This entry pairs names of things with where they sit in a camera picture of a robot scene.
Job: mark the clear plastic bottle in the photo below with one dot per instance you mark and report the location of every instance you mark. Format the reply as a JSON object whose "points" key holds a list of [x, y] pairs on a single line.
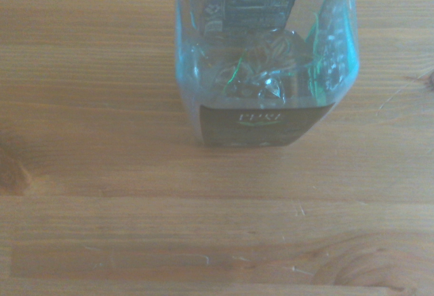
{"points": [[257, 72]]}

